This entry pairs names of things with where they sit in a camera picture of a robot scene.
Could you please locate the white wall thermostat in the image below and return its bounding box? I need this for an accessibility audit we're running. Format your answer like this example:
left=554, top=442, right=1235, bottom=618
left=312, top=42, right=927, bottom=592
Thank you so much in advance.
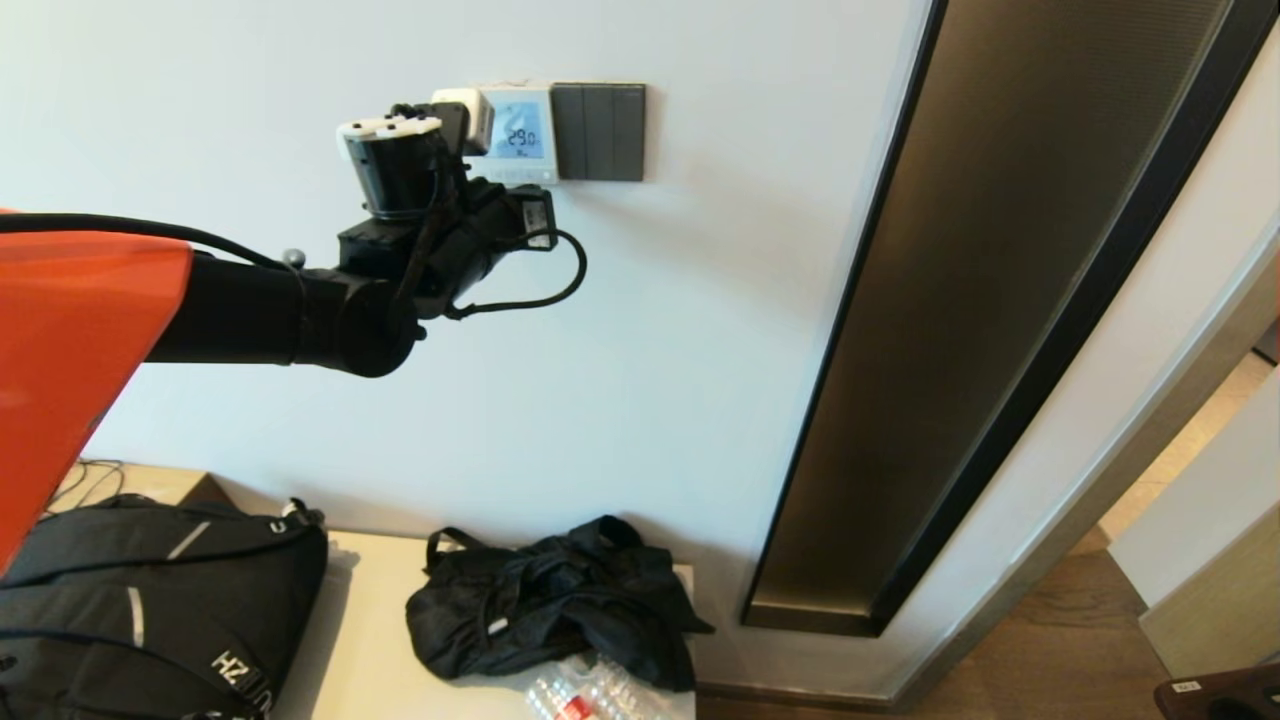
left=480, top=85, right=559, bottom=186

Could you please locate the black crumpled cloth bag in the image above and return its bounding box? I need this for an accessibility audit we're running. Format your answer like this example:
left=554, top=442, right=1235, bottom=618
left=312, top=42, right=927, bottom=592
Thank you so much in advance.
left=406, top=516, right=715, bottom=693

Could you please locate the light wooden desk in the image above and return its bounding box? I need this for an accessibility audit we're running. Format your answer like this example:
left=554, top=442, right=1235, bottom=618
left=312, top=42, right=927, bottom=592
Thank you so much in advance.
left=60, top=455, right=241, bottom=546

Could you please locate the clear water bottle without label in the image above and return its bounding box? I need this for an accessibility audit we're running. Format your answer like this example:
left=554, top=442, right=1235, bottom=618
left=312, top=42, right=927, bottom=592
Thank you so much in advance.
left=575, top=655, right=666, bottom=720

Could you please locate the clear water bottle red label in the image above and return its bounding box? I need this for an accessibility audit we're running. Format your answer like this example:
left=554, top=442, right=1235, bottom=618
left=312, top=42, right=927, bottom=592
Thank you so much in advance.
left=527, top=676, right=601, bottom=720

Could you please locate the black backpack with grey stripes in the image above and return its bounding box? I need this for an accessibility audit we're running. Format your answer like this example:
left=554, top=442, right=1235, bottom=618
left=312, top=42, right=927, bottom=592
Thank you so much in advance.
left=0, top=495, right=331, bottom=720

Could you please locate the white door with wood base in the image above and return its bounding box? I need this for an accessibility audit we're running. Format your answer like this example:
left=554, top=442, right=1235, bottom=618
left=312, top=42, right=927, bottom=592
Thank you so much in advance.
left=1108, top=365, right=1280, bottom=679

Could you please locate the dark brown wooden table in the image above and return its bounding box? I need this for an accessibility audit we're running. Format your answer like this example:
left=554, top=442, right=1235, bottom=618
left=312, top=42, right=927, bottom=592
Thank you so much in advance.
left=1154, top=664, right=1280, bottom=720

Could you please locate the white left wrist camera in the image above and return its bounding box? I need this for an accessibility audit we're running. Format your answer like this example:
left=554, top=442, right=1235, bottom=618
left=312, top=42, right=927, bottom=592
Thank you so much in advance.
left=432, top=88, right=494, bottom=156

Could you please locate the dark grey wall switch panel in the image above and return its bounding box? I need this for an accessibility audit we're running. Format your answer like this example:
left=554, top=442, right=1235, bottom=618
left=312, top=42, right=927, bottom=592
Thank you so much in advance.
left=552, top=84, right=647, bottom=184

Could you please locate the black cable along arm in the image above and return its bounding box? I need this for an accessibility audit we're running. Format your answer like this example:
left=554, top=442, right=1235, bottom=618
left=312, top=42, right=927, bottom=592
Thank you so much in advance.
left=0, top=213, right=301, bottom=271

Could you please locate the thin black cable bundle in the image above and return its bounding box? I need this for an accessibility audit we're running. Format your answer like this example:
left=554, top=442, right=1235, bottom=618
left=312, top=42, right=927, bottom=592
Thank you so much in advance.
left=45, top=460, right=123, bottom=511

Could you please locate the grey door frame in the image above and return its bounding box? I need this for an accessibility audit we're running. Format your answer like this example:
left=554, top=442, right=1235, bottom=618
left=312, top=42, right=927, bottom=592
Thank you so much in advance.
left=880, top=205, right=1280, bottom=713

